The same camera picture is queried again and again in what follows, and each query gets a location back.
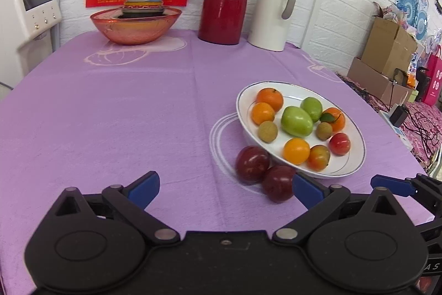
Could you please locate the dark red plum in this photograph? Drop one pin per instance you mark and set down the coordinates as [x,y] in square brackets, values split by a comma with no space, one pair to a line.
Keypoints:
[277,184]
[251,164]

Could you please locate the white water dispenser machine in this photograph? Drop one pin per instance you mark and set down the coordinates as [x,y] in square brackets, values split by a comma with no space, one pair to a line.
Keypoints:
[29,34]

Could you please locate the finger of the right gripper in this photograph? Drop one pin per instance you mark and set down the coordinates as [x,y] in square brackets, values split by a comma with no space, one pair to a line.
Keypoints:
[396,186]

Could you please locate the orange glass bowl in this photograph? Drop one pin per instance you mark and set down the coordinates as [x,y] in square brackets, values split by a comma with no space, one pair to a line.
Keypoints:
[127,29]

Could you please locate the dark red plum lower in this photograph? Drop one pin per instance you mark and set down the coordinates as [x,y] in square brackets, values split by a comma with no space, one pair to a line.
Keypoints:
[277,184]

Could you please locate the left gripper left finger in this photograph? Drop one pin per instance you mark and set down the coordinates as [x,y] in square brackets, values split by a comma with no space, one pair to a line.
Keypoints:
[130,202]

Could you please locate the small longan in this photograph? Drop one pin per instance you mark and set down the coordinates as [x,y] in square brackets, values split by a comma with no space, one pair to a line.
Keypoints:
[324,131]

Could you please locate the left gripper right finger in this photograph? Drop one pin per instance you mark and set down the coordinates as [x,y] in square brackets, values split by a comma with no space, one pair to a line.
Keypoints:
[322,204]

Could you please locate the orange tangerine with leaf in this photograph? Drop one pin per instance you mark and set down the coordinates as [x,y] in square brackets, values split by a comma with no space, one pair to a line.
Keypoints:
[335,117]

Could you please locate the brown longan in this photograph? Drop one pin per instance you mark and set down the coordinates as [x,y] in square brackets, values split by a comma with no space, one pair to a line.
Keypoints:
[267,131]

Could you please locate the yellow orange fruit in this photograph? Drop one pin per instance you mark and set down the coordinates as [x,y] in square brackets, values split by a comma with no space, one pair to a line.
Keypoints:
[296,151]

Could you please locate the white plate blue rim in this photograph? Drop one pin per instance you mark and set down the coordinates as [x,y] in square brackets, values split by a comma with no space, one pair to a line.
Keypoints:
[339,166]

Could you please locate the blue white decorative plates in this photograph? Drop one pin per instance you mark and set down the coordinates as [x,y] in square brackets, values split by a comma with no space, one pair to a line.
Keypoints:
[413,16]

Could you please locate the small orange kumquat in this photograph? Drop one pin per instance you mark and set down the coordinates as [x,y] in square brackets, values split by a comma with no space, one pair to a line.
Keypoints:
[262,112]

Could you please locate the dark red plum upper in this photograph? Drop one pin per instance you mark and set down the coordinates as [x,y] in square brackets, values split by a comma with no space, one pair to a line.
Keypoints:
[251,164]

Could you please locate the black power adapter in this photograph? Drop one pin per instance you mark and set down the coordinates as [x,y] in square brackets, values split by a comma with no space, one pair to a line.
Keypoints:
[399,115]

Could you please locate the green jujube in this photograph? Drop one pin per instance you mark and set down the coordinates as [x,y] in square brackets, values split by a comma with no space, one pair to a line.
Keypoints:
[313,107]
[296,122]

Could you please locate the red thermos jug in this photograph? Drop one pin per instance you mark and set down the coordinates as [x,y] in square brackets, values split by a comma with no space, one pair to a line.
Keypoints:
[222,21]

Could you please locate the pink gift bag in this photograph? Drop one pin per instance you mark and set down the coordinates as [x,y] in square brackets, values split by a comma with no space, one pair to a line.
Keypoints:
[434,66]

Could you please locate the cardboard boxes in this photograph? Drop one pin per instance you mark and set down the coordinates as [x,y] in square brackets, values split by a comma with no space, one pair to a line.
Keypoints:
[382,69]

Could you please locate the purple tablecloth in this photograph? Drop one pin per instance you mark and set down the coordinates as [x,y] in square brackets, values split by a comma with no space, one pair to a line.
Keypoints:
[95,114]

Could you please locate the white thermos jug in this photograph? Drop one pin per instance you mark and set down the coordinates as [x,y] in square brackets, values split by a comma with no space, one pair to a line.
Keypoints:
[270,24]

